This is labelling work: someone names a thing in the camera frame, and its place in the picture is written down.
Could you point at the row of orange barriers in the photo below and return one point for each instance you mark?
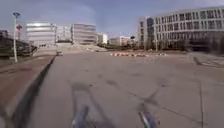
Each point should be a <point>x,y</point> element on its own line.
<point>130,54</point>

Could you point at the grey concrete pavement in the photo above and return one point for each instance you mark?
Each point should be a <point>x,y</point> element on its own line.
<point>110,86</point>

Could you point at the low distant buildings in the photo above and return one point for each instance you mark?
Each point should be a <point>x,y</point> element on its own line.
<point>120,40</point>

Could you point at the small white building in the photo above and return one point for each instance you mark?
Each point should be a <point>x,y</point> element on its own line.
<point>102,38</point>

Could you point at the wide stone stairs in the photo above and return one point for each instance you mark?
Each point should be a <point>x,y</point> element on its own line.
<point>76,48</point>

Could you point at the grey striped building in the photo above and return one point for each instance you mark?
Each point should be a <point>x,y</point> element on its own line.
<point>83,33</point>

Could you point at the pale building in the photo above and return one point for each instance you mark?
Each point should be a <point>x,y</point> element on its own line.
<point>63,34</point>

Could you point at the robot's own part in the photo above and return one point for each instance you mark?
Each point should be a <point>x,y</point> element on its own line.
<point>80,120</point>
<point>148,120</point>

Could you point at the white striped building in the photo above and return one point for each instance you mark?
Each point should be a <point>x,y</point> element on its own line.
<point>40,33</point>

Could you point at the large grey windowed building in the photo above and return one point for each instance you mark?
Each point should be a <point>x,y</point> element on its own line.
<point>186,26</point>

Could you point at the dark stone kerb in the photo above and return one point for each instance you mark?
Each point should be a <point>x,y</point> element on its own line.
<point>31,93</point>

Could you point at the brown paved strip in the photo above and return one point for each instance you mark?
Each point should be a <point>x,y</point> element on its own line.
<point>16,76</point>

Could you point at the dark bushes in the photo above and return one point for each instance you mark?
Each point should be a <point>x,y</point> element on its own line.
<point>16,48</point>

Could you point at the red sign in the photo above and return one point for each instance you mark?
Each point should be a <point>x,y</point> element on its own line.
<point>19,27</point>

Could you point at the white lamp post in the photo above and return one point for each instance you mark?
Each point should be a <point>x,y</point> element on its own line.
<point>15,36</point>

